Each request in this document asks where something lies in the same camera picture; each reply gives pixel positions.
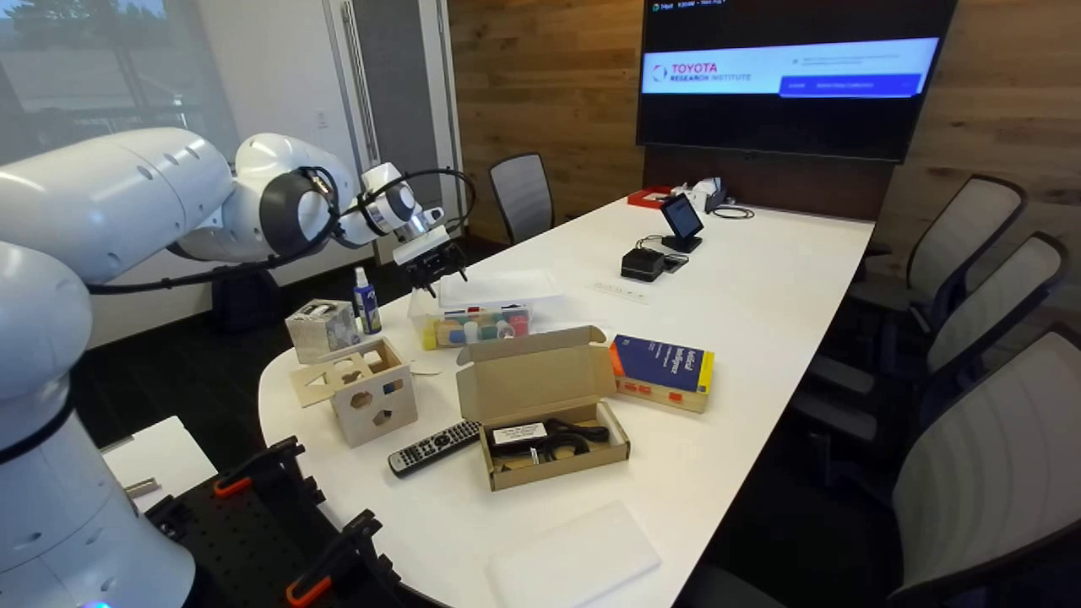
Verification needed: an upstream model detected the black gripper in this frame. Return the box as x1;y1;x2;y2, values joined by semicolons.
399;234;474;298

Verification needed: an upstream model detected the flat wooden sorter lid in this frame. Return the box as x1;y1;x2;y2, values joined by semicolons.
295;353;355;413

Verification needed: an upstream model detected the blue spray bottle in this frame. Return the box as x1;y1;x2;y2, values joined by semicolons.
348;264;384;337

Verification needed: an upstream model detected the open cardboard box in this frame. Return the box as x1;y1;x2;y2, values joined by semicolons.
453;324;636;492

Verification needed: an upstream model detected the wooden shape sorter box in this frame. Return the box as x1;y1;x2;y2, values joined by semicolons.
327;334;423;449

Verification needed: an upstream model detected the small white cube box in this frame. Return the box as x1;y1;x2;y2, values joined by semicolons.
284;298;366;369

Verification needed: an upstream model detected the black remote control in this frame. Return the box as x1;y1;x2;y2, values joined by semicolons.
384;420;483;478

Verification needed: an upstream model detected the black tool with white label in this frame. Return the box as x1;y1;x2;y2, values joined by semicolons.
483;415;613;464

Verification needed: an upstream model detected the small black box device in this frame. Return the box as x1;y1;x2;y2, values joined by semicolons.
619;245;667;284

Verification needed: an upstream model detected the black bag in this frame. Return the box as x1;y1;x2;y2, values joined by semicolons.
209;264;284;337

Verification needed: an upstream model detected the red flat object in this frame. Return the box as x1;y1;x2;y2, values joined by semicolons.
623;185;675;213

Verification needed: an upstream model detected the blue and yellow book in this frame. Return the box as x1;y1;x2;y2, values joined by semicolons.
605;331;719;415

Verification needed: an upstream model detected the black tablet on stand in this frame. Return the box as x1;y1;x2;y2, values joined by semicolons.
655;194;710;255

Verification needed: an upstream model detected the black clamp orange tip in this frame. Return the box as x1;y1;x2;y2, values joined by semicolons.
281;507;384;608
209;431;309;502

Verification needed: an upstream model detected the white foam sheet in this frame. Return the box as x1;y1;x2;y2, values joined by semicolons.
487;500;664;608

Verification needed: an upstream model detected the white side platform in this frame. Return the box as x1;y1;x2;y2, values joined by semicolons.
99;413;219;517

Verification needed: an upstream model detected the black perforated mounting board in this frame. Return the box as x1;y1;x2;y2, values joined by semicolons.
144;449;444;608

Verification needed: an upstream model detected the glass whiteboard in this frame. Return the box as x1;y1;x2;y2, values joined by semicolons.
0;0;238;164

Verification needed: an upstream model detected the grey mesh office chair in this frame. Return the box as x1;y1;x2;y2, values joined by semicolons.
789;231;1067;451
685;324;1081;608
853;173;1028;342

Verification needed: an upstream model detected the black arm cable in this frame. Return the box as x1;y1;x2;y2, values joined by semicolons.
89;164;480;298

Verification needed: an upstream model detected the white device with cable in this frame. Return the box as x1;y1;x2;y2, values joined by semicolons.
671;173;756;224

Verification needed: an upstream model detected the wall mounted TV screen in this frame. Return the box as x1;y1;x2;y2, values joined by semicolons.
636;0;959;164

